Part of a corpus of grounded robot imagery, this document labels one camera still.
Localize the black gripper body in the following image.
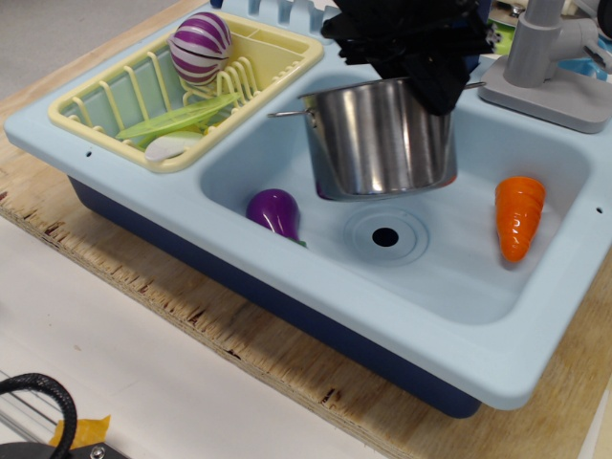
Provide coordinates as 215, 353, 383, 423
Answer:
321, 1, 495, 81

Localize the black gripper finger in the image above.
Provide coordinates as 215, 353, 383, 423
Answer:
405, 52, 470, 116

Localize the stainless steel pot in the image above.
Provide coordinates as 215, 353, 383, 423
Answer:
273, 76, 458, 202

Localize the light blue toy sink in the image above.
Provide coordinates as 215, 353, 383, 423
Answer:
3, 0, 612, 420

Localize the green toy plate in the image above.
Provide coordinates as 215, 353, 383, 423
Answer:
488, 19, 515, 55

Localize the grey toy faucet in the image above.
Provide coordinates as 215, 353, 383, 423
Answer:
478, 1, 611, 134

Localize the orange toy carrot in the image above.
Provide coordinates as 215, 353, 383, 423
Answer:
495, 176, 546, 263

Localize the purple toy eggplant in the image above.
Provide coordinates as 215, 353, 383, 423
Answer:
246, 188, 307, 247

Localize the purple white striped toy onion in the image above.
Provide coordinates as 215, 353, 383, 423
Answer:
166, 12, 232, 86

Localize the white toy vegetable piece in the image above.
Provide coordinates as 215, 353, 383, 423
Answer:
144, 131, 203, 163

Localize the yellow dish rack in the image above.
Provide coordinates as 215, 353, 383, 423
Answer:
48, 13, 324, 173

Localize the wooden plywood board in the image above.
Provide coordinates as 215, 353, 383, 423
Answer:
0, 0, 612, 459

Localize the yellow tape piece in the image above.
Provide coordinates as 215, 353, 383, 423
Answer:
49, 415, 111, 449

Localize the black braided cable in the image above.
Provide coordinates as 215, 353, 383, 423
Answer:
0, 372, 78, 459

